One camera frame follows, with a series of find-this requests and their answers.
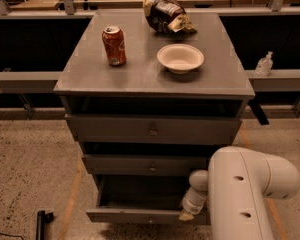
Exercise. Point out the crumpled chip bag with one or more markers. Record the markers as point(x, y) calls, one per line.
point(167, 16)

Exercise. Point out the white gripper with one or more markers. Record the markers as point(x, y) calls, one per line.
point(190, 204)

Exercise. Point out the grey metal rail fence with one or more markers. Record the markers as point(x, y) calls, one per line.
point(43, 82)

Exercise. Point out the white paper bowl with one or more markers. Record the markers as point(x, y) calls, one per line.
point(180, 58)

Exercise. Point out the grey drawer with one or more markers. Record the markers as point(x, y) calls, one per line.
point(157, 130)
point(101, 164)
point(142, 200)

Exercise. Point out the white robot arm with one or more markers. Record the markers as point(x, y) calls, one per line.
point(234, 187)

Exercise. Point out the grey middle drawer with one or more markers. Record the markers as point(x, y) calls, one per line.
point(101, 164)

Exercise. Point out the red soda can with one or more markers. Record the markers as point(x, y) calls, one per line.
point(113, 40)

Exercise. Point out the grey bottom drawer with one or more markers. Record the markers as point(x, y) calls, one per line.
point(142, 200)

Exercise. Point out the clear sanitizer pump bottle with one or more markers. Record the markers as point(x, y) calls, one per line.
point(264, 65)

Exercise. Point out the grey top drawer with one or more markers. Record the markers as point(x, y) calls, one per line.
point(157, 130)

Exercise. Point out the black post on floor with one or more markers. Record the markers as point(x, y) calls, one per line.
point(43, 218)

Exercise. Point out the grey wooden drawer cabinet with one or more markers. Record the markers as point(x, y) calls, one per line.
point(89, 85)

